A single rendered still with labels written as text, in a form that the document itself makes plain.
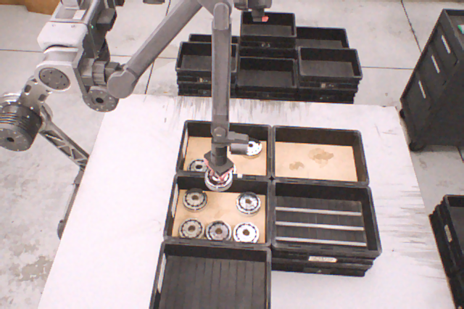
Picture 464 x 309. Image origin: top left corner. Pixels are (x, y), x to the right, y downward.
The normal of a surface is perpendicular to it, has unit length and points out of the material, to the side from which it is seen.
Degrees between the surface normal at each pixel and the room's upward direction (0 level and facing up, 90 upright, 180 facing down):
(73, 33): 0
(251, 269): 0
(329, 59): 90
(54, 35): 0
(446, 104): 90
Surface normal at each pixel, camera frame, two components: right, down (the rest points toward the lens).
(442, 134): -0.06, 0.78
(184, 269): 0.01, -0.62
